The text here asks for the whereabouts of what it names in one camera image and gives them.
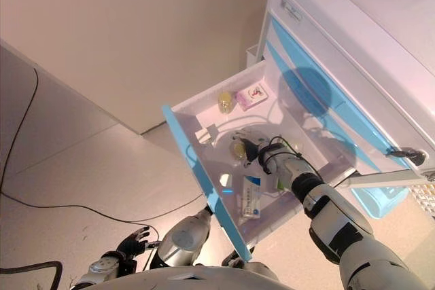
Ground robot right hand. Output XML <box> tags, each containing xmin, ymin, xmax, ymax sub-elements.
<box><xmin>234</xmin><ymin>137</ymin><xmax>273</xmax><ymax>167</ymax></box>

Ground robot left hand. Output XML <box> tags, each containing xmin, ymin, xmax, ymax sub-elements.
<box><xmin>115</xmin><ymin>225</ymin><xmax>160</xmax><ymax>264</ymax></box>

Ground clear capsule bottle green label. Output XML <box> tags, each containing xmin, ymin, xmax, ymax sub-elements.
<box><xmin>230</xmin><ymin>139</ymin><xmax>249</xmax><ymax>161</ymax></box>

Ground blue front cart drawer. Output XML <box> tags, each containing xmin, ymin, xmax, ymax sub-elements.
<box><xmin>263</xmin><ymin>37</ymin><xmax>361</xmax><ymax>168</ymax></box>
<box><xmin>161</xmin><ymin>60</ymin><xmax>361</xmax><ymax>264</ymax></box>
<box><xmin>268</xmin><ymin>11</ymin><xmax>419</xmax><ymax>172</ymax></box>

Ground blue white medicine box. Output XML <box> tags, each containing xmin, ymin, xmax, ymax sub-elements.
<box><xmin>237</xmin><ymin>174</ymin><xmax>264</xmax><ymax>219</ymax></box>

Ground pink white medicine box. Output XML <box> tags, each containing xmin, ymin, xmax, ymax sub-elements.
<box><xmin>235</xmin><ymin>83</ymin><xmax>269</xmax><ymax>111</ymax></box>

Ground robot left leg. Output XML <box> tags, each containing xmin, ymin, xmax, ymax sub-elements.
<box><xmin>149</xmin><ymin>206</ymin><xmax>215</xmax><ymax>269</ymax></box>

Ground robot leg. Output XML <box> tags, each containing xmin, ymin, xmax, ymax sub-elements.
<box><xmin>220</xmin><ymin>251</ymin><xmax>254</xmax><ymax>269</ymax></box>
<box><xmin>149</xmin><ymin>206</ymin><xmax>215</xmax><ymax>269</ymax></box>

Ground small white box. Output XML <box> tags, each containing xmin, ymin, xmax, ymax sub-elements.
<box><xmin>194</xmin><ymin>123</ymin><xmax>220</xmax><ymax>145</ymax></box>

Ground clear bottle yellow capsules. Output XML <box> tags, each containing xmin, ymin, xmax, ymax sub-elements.
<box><xmin>217</xmin><ymin>90</ymin><xmax>237</xmax><ymax>114</ymax></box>

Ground grey robot torso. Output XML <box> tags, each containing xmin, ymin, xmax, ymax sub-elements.
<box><xmin>101</xmin><ymin>262</ymin><xmax>283</xmax><ymax>290</ymax></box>

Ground white side bin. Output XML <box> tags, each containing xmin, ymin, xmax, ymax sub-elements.
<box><xmin>245</xmin><ymin>43</ymin><xmax>261</xmax><ymax>69</ymax></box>

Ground robot right leg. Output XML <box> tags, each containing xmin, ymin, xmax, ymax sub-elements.
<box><xmin>220</xmin><ymin>251</ymin><xmax>254</xmax><ymax>269</ymax></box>

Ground light blue waste bin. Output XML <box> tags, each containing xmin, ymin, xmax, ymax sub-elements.
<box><xmin>351</xmin><ymin>179</ymin><xmax>411</xmax><ymax>219</ymax></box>

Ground black cart lock key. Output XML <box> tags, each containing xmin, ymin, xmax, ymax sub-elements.
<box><xmin>387</xmin><ymin>146</ymin><xmax>428</xmax><ymax>166</ymax></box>

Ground white blue medical cart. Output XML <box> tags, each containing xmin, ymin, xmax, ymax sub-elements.
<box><xmin>244</xmin><ymin>0</ymin><xmax>435</xmax><ymax>223</ymax></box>

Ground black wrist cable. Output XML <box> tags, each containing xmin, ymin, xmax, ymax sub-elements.
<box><xmin>260</xmin><ymin>136</ymin><xmax>303</xmax><ymax>174</ymax></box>

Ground thin black floor cable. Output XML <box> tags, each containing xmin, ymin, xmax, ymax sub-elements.
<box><xmin>0</xmin><ymin>67</ymin><xmax>205</xmax><ymax>225</ymax></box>

